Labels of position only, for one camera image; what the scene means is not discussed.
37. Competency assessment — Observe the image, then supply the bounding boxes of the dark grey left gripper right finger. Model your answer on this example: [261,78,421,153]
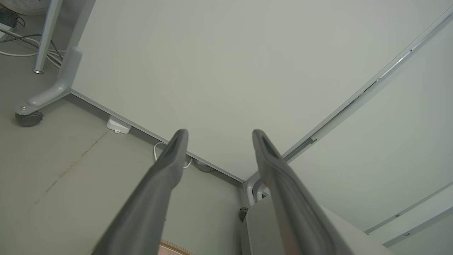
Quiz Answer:
[252,129,342,255]

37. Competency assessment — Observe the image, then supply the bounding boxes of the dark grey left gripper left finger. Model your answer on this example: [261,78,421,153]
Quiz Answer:
[91,129,189,255]

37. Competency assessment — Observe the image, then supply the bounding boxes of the beige plastic laundry basket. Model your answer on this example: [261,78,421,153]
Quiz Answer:
[158,240,194,255]

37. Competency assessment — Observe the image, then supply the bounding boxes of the white power adapter box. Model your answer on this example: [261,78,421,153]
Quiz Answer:
[106,115,132,135]

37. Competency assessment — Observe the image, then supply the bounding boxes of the white partition panel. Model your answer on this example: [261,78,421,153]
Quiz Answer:
[70,0,453,183]
[283,21,453,248]

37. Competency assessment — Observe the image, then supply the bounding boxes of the black caster wheel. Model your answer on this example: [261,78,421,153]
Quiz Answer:
[15,110,44,128]

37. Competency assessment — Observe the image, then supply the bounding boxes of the grey table leg with caster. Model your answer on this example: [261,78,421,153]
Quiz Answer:
[14,0,97,116]

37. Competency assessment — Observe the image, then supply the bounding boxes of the grey metal table leg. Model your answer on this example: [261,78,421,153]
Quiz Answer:
[32,0,64,74]

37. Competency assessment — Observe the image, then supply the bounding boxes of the grey curved frame foot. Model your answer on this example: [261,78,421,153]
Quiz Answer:
[243,171,271,207]

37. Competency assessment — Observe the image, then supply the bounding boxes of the white looped cable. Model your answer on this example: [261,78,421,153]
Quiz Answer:
[153,142,194,169]

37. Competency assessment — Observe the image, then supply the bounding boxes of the grey floor cable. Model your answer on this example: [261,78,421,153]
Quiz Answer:
[192,159,217,174]

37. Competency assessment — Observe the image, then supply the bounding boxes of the white floor cable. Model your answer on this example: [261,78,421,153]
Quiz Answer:
[0,30,66,68]

